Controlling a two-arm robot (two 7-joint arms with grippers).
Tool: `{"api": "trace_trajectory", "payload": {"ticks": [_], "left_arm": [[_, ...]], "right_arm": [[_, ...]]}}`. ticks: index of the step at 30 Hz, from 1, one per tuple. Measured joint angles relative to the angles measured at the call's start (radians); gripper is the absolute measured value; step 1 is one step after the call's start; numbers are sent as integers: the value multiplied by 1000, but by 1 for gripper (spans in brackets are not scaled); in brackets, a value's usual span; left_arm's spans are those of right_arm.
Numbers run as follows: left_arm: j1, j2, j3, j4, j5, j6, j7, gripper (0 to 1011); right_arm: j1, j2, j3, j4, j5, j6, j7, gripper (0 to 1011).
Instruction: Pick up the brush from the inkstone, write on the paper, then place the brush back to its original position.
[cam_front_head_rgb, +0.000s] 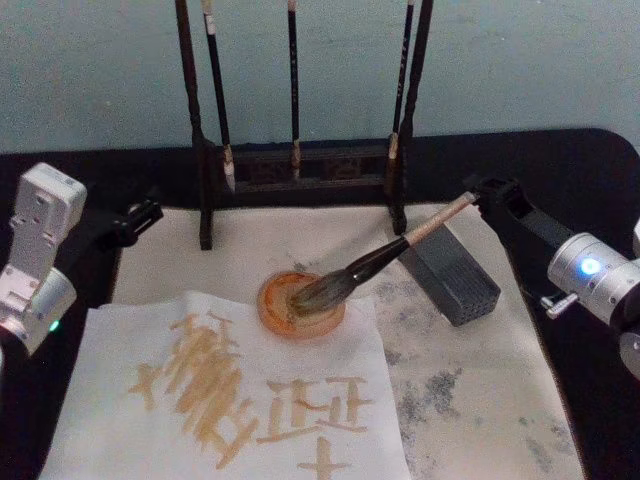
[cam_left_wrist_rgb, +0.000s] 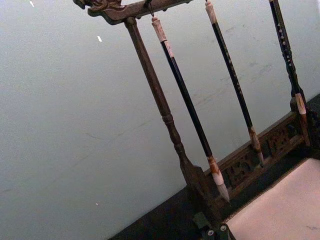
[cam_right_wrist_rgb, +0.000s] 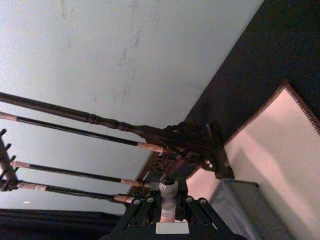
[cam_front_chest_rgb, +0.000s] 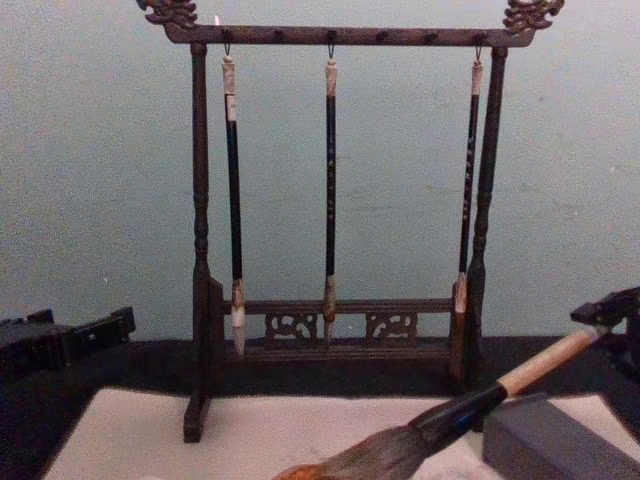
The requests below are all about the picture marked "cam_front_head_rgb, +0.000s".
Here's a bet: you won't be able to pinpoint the black table cloth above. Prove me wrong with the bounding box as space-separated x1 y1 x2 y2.
0 127 640 480

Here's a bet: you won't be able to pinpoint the grey rectangular paperweight block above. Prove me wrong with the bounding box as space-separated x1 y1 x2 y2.
396 222 503 329

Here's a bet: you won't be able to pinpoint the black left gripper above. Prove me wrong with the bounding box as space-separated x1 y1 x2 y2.
58 198 165 266

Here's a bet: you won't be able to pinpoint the black hanging calligraphy brush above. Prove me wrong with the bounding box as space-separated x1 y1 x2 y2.
388 0 417 162
286 0 302 182

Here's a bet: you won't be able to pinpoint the white felt mat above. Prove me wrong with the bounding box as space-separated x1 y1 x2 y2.
38 201 587 480

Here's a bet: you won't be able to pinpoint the white paper sheet, tan strokes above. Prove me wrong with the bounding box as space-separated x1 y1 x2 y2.
37 289 414 480

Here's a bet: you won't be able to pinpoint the black brush, white tip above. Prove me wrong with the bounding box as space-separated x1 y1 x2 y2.
200 0 237 194

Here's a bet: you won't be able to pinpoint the dark wooden brush rack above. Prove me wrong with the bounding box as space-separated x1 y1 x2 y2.
174 0 435 252

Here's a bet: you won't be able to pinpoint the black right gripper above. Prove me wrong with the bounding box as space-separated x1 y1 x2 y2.
462 174 577 257

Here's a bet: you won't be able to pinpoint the large brown calligraphy brush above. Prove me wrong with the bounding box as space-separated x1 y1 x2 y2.
288 191 477 318

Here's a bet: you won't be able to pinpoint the orange ink dish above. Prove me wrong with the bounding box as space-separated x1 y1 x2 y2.
256 271 348 342

